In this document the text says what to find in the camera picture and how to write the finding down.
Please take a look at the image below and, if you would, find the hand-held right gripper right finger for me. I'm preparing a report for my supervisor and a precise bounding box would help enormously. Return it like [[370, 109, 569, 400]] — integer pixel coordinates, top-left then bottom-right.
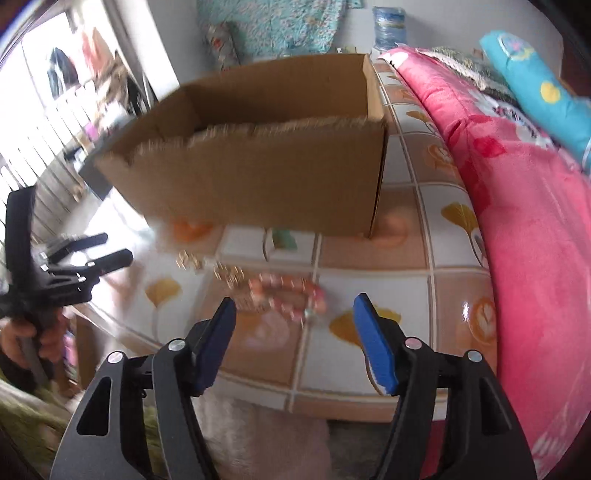
[[353, 293, 539, 480]]

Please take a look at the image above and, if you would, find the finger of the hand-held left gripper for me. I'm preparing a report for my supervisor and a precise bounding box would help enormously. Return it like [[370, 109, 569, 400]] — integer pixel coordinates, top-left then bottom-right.
[[46, 233, 109, 260], [46, 249, 134, 283]]

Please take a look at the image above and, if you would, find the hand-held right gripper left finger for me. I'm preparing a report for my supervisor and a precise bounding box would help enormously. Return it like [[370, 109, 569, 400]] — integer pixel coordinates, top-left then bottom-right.
[[48, 296, 238, 480]]

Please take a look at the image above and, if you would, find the gold chain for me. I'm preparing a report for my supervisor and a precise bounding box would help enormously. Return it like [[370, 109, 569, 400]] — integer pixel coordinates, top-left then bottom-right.
[[215, 263, 245, 284]]

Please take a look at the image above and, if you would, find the orange pink bead bracelet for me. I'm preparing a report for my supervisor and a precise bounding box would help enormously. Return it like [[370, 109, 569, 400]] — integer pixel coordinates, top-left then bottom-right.
[[247, 272, 328, 324]]

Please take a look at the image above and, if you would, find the gold wire butterfly pendant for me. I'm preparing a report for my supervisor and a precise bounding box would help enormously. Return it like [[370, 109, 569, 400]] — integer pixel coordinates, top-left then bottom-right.
[[175, 251, 204, 273]]

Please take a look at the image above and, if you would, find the brown cardboard box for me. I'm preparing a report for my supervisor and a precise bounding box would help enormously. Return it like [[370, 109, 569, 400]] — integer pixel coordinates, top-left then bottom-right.
[[95, 53, 389, 241]]

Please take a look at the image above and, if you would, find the person's left hand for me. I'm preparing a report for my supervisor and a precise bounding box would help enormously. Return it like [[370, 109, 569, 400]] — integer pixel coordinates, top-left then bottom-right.
[[0, 314, 68, 370]]

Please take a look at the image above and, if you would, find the grey cabinet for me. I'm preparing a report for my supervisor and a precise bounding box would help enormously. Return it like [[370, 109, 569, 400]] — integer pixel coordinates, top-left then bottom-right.
[[78, 152, 121, 199]]

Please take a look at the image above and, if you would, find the metal railing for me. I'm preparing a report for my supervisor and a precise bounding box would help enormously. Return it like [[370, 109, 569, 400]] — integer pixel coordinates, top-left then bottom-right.
[[0, 88, 116, 241]]

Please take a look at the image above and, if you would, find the white fluffy blanket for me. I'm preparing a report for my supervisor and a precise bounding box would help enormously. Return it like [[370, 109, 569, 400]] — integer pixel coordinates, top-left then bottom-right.
[[194, 392, 331, 480]]

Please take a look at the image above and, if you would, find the dark hanging jacket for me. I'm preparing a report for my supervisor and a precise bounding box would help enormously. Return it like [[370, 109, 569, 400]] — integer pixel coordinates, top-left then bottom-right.
[[48, 46, 79, 97]]

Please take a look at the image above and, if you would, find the green fluffy cloth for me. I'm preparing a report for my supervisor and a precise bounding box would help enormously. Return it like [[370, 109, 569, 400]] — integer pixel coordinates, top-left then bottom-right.
[[0, 369, 162, 480]]

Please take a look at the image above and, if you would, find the pink floral blanket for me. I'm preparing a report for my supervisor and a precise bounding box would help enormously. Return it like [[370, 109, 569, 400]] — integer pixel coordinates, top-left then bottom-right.
[[379, 46, 591, 480]]

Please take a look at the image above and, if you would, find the orange hanging garment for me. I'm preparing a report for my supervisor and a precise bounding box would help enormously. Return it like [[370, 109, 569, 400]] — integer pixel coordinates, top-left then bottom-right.
[[81, 28, 116, 77]]

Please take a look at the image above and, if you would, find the grey red patterned cushion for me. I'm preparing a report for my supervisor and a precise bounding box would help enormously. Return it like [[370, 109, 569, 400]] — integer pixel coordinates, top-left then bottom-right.
[[205, 22, 241, 70]]

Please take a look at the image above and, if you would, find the grey floral lace pillow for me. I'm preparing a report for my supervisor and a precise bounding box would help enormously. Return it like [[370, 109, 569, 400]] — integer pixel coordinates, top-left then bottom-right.
[[431, 45, 522, 107]]

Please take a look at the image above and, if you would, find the teal floral cloth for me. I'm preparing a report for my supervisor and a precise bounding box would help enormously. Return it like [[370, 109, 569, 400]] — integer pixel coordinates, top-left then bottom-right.
[[196, 0, 349, 61]]

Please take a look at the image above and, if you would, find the blue patterned pillow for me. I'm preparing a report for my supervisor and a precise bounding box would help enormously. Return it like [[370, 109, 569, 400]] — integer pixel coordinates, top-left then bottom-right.
[[480, 30, 591, 174]]

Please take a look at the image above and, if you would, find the blue water jug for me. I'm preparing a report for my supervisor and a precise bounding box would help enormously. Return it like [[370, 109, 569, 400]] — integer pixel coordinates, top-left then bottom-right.
[[372, 6, 407, 51]]

